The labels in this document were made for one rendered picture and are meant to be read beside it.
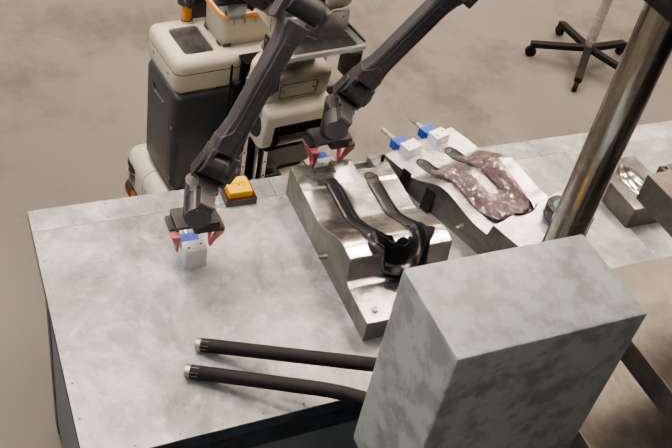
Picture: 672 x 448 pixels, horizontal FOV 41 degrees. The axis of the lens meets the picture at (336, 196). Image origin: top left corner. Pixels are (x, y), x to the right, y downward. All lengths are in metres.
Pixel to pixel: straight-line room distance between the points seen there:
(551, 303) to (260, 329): 0.89
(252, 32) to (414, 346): 1.75
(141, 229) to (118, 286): 0.19
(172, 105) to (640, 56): 1.78
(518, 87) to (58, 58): 2.17
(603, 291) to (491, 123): 2.94
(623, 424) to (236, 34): 1.66
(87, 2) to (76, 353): 2.89
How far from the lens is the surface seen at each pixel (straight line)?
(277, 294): 2.04
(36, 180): 3.53
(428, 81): 4.34
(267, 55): 1.86
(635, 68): 1.32
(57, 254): 2.11
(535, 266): 1.27
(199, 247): 2.05
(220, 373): 1.84
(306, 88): 2.61
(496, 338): 1.16
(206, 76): 2.77
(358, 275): 2.01
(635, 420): 1.75
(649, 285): 1.61
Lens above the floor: 2.30
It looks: 40 degrees down
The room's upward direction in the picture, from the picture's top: 12 degrees clockwise
